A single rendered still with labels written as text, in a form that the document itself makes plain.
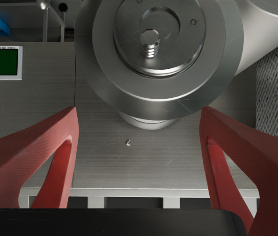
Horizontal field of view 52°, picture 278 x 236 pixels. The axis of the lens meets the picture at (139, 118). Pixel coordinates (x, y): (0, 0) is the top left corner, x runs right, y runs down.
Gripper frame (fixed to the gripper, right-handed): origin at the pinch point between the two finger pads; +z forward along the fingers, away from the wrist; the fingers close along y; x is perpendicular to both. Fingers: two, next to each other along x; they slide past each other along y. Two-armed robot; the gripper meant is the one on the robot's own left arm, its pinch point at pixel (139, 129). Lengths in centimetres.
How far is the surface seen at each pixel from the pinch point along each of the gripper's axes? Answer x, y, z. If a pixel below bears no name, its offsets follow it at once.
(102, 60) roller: 2.6, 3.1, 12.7
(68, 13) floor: 80, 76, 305
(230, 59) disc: 2.5, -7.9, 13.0
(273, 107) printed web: 15.4, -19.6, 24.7
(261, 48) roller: 5.1, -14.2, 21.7
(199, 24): -0.5, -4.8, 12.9
